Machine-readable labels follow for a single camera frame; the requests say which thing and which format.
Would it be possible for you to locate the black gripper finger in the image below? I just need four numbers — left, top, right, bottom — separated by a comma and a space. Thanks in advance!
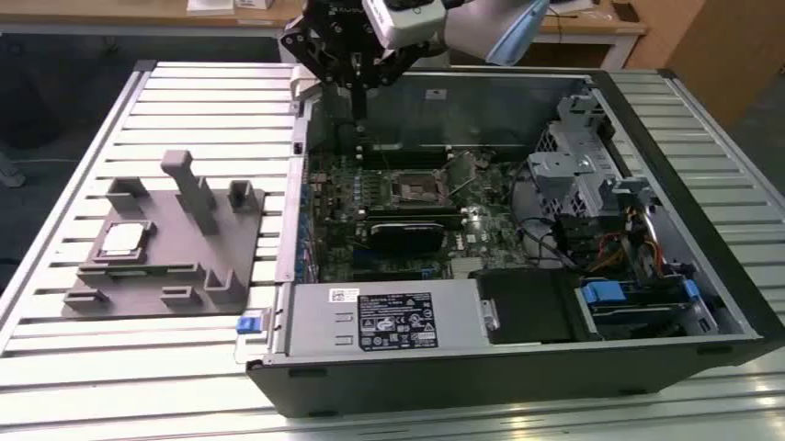
279, 17, 346, 134
350, 43, 425, 124

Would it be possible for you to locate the silver square CPU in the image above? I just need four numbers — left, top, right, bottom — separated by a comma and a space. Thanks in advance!
100, 223, 154, 254

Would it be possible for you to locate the CPU socket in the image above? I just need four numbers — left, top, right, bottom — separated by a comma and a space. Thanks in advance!
383, 168, 459, 209

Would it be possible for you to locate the grey case latch block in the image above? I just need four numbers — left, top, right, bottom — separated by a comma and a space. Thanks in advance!
288, 66, 322, 100

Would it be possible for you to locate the white box on desk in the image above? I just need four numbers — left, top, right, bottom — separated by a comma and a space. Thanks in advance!
187, 0, 238, 15

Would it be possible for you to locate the black graphics card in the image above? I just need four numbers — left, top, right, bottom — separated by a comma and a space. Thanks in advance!
366, 220, 446, 254

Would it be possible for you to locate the grey parts rack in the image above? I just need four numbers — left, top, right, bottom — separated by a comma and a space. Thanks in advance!
60, 149, 268, 321

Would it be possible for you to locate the metal drive cage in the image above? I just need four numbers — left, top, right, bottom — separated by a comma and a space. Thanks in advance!
526, 94, 621, 217

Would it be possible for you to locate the wooden desk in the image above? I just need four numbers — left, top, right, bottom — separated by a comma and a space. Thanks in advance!
0, 0, 652, 70

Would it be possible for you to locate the green motherboard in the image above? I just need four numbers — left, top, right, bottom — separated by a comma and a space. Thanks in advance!
303, 149, 535, 284

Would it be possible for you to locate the small silver heatsink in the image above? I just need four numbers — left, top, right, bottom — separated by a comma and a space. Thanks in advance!
450, 256, 486, 279

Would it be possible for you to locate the grey power supply with label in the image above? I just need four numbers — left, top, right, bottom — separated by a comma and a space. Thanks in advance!
284, 279, 491, 357

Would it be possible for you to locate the green RAM stick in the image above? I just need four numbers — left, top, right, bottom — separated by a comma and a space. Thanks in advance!
107, 268, 171, 279

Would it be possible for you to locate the black plastic shroud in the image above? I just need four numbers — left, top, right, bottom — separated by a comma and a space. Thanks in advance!
469, 268, 602, 345

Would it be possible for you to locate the grey chair base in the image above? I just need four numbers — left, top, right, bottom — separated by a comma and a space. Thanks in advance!
0, 151, 25, 187

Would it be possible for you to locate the hard disk in blue carrier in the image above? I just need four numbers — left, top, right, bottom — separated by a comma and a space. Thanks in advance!
579, 279, 676, 341

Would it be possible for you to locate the wooden cabinet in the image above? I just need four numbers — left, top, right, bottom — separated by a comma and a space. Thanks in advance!
625, 0, 785, 130

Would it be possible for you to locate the black open PC case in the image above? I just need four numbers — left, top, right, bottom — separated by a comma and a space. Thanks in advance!
244, 63, 785, 419

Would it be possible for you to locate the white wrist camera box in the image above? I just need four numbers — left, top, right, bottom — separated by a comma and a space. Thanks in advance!
361, 0, 453, 50

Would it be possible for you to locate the black cable in case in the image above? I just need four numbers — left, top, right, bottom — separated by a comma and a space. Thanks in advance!
518, 218, 581, 270

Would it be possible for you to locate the yellow wire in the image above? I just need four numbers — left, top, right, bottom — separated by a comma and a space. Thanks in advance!
637, 232, 668, 277

